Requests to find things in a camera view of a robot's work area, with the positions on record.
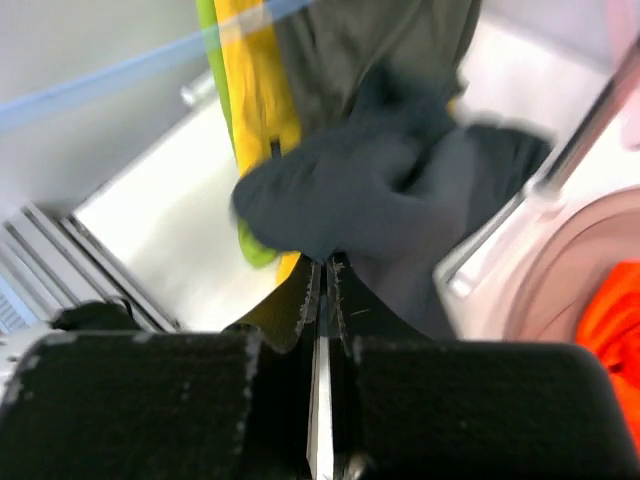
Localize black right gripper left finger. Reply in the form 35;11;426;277
1;260;320;479

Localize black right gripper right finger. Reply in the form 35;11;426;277
325;255;639;479

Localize navy dark shorts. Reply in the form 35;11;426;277
232;68;552;340

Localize orange shorts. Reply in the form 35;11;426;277
575;261;640;443

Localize olive green shorts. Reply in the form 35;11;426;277
275;0;481;134

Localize yellow shorts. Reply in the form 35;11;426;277
213;0;301;286

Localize lime green shorts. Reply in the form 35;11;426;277
196;0;278;268

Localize translucent pink plastic basin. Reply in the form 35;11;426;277
503;187;639;343

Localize metal clothes rack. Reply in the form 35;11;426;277
179;34;640;301

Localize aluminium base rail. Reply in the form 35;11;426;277
1;206;182;332

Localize slotted grey cable duct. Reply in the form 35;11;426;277
0;278;38;335

